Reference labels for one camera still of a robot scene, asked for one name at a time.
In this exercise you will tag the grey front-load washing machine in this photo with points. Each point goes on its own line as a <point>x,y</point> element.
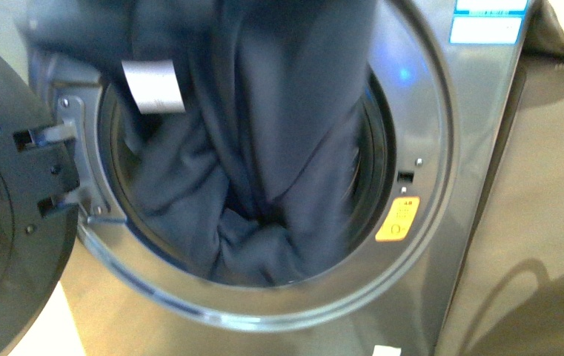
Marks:
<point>431,115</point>

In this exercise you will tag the white garment care tag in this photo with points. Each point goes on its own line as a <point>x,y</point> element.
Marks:
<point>154,86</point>

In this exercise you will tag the orange warning sticker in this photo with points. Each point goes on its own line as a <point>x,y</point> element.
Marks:
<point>399,220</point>

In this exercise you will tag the white tape strip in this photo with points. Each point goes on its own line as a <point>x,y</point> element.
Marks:
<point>381,350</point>

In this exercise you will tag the round washing machine door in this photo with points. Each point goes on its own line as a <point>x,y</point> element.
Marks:
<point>37,232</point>

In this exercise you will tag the blue white energy label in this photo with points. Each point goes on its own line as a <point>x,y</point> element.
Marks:
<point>487,22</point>

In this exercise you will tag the dark blue garment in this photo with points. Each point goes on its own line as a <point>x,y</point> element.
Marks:
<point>247,185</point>

